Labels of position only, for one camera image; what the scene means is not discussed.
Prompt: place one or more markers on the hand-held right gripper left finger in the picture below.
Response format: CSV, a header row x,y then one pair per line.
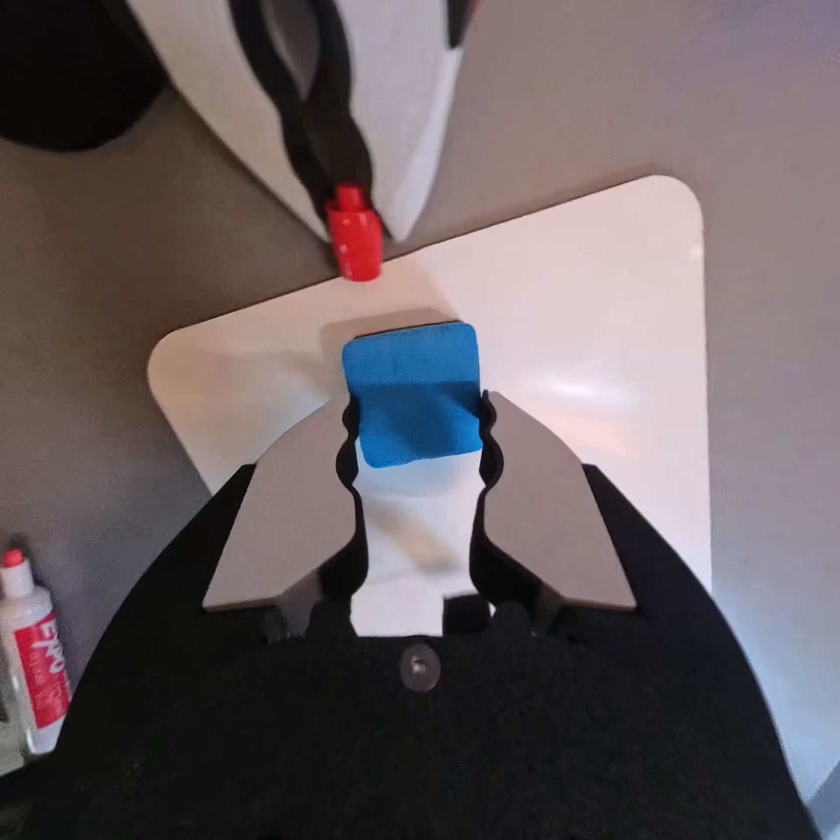
x,y
282,538

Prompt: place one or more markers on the blue whiteboard eraser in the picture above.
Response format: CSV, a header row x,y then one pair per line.
x,y
418,394

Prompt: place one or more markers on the red marker cap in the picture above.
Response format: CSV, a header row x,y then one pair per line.
x,y
355,236

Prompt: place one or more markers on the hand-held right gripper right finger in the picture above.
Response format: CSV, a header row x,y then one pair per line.
x,y
558,538

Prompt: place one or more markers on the black mesh chair armrest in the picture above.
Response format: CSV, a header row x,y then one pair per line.
x,y
72,66

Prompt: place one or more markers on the red whiteboard marker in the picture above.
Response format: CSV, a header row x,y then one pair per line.
x,y
33,656

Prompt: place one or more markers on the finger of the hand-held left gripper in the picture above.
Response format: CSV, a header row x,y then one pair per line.
x,y
400,92
210,66

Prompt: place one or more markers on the white whiteboard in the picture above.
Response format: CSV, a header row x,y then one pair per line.
x,y
591,328

